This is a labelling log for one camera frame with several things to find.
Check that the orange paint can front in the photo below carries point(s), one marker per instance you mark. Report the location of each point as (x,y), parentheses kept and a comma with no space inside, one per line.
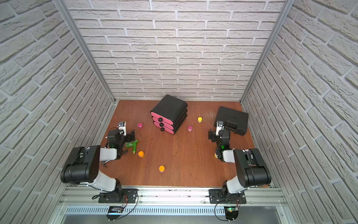
(161,168)

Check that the controller box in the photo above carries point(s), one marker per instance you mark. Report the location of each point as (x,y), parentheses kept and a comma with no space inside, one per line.
(114,212)
(231,213)

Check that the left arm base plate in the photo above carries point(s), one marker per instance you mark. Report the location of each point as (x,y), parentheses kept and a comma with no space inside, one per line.
(123,196)

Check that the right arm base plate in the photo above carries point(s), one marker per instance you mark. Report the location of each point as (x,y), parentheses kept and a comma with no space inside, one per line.
(223,196)

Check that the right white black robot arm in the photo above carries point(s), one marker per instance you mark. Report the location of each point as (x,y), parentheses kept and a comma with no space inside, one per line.
(251,169)

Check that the right controller box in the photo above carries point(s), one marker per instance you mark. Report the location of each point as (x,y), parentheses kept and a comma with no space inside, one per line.
(231,213)

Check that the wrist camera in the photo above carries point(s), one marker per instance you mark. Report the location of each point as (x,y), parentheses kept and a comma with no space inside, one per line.
(219,127)
(122,127)

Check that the aluminium front rail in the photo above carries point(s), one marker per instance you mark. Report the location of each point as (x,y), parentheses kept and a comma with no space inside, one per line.
(174,196)

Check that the black plastic tool case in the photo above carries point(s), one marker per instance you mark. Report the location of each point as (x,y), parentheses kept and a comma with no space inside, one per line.
(233,120)

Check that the orange paint can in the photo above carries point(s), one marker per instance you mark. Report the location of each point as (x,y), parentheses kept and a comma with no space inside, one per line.
(161,168)
(141,154)

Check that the green toy drill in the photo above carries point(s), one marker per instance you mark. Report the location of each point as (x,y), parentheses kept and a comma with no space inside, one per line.
(132,145)

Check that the left controller box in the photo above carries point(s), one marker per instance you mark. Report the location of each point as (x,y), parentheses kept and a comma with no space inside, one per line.
(114,212)

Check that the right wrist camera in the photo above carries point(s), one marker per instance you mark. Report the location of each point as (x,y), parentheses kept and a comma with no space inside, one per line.
(219,127)

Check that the black pink drawer cabinet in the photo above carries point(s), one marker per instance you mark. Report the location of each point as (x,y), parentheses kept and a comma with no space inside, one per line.
(169,114)

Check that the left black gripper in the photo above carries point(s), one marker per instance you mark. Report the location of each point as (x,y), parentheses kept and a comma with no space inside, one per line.
(129,137)

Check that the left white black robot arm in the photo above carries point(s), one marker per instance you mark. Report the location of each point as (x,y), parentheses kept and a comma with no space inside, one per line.
(83,164)

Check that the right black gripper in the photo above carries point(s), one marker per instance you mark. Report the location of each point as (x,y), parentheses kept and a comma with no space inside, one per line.
(214,135)

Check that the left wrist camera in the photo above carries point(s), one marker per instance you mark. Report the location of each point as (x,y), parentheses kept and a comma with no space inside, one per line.
(122,127)

